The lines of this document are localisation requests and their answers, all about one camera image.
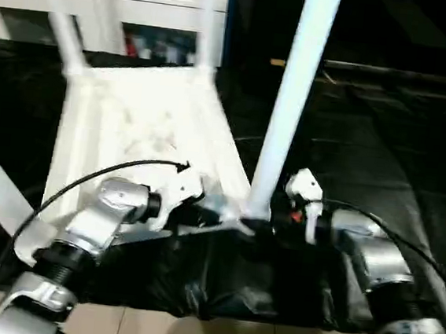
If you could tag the white plastic table top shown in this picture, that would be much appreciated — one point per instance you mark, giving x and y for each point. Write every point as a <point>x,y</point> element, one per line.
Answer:
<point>133,119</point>

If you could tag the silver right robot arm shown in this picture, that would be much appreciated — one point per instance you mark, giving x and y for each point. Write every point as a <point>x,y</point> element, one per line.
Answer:
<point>376,253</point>

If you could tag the small tan label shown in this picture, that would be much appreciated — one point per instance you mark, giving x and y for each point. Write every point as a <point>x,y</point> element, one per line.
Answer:
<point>277,62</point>

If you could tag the white sideboard cabinet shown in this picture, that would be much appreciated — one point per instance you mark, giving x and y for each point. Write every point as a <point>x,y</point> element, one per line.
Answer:
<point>104,1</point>

